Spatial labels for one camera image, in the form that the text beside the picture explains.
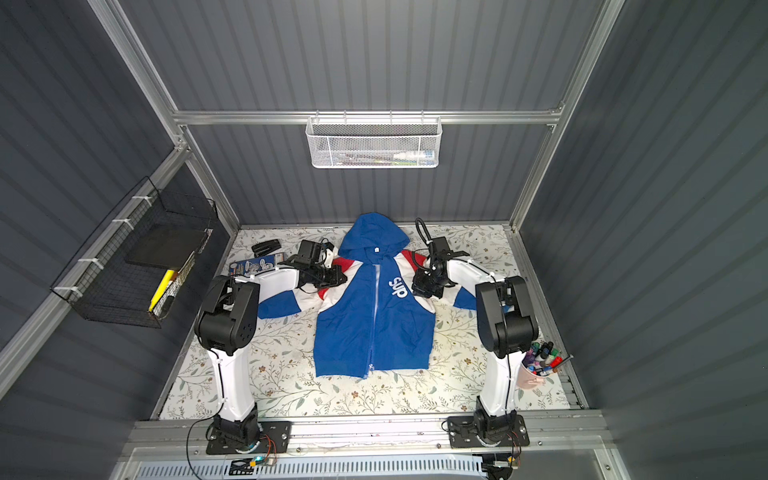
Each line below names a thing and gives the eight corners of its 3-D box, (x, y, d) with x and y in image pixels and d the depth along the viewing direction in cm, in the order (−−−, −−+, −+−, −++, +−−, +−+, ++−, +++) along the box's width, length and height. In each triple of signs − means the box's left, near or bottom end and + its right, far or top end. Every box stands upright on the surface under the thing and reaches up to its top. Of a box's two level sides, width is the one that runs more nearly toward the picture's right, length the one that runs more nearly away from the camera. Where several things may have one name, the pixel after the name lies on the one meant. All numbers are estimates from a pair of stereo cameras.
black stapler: (257, 260, 113) (252, 252, 110) (253, 255, 115) (249, 247, 111) (280, 247, 117) (276, 239, 114) (276, 242, 119) (272, 234, 115)
